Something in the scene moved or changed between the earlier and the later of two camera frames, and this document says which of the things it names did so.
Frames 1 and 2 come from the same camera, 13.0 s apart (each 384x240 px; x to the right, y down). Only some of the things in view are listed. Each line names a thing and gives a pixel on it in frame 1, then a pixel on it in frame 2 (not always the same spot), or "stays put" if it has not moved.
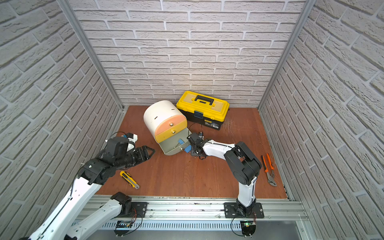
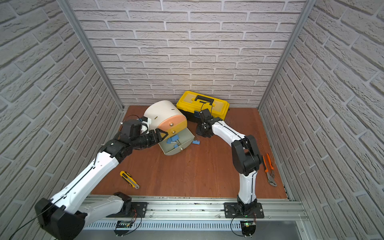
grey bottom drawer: (176, 144) stays put
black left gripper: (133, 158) -> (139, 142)
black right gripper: (193, 152) -> (199, 130)
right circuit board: (248, 227) stays put
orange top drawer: (168, 122) stays put
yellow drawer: (161, 136) stays put
